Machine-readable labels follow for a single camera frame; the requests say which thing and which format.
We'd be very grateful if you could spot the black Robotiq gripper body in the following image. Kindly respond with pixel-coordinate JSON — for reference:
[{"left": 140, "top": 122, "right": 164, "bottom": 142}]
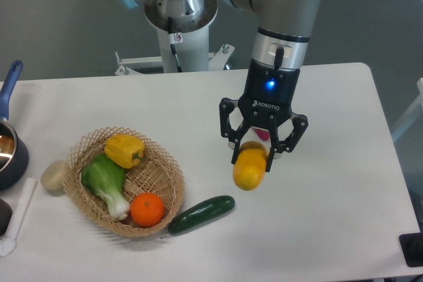
[{"left": 237, "top": 59, "right": 300, "bottom": 133}]

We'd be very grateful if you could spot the white frame at right edge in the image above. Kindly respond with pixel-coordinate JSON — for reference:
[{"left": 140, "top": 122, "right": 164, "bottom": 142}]
[{"left": 391, "top": 78, "right": 422, "bottom": 143}]

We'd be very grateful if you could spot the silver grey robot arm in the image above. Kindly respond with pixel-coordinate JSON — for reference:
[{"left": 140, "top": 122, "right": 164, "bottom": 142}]
[{"left": 121, "top": 0, "right": 321, "bottom": 165}]

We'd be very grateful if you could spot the yellow orange mango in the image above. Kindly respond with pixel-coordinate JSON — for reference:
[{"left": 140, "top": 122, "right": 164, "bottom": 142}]
[{"left": 233, "top": 141, "right": 268, "bottom": 191}]

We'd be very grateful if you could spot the orange tangerine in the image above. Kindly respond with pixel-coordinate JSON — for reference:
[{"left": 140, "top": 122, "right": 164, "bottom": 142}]
[{"left": 130, "top": 193, "right": 165, "bottom": 227}]

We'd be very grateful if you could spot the dark blue saucepan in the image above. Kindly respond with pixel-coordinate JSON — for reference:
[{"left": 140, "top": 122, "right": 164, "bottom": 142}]
[{"left": 1, "top": 60, "right": 29, "bottom": 191}]

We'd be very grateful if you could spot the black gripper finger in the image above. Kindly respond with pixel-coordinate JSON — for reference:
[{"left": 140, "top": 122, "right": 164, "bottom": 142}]
[
  {"left": 266, "top": 114, "right": 309, "bottom": 172},
  {"left": 218, "top": 97, "right": 252, "bottom": 165}
]

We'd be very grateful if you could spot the dark green cucumber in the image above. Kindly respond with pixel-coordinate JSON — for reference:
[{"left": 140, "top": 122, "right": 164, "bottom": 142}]
[{"left": 168, "top": 195, "right": 235, "bottom": 236}]

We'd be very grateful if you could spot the pink red fruit piece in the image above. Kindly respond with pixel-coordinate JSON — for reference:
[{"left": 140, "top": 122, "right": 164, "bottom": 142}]
[{"left": 253, "top": 127, "right": 270, "bottom": 141}]

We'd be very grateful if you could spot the beige potato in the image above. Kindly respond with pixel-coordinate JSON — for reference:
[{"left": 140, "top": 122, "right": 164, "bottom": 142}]
[{"left": 40, "top": 160, "right": 67, "bottom": 191}]

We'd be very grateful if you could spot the black object at left edge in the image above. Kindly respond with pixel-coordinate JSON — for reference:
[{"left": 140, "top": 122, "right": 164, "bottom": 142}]
[{"left": 0, "top": 199, "right": 13, "bottom": 236}]

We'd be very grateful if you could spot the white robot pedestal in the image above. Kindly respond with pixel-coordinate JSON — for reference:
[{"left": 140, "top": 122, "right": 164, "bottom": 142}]
[{"left": 114, "top": 0, "right": 235, "bottom": 76}]

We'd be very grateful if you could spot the black device at table edge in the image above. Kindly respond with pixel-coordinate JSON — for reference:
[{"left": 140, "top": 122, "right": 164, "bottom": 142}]
[{"left": 399, "top": 232, "right": 423, "bottom": 267}]

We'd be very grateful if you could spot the green bok choy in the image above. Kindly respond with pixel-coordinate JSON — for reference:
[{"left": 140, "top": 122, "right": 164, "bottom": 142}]
[{"left": 81, "top": 153, "right": 130, "bottom": 221}]

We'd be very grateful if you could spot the white spatula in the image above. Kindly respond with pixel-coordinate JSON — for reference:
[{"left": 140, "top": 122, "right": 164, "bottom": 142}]
[{"left": 1, "top": 178, "right": 38, "bottom": 257}]

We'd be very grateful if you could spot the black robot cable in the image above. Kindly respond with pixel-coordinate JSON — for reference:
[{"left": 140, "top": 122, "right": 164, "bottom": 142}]
[{"left": 167, "top": 17, "right": 183, "bottom": 73}]

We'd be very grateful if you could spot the yellow bell pepper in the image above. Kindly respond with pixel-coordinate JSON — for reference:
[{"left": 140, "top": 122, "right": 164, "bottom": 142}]
[{"left": 104, "top": 133, "right": 145, "bottom": 169}]

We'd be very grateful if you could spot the woven wicker basket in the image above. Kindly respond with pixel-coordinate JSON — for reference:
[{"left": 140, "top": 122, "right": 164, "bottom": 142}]
[{"left": 63, "top": 127, "right": 184, "bottom": 237}]

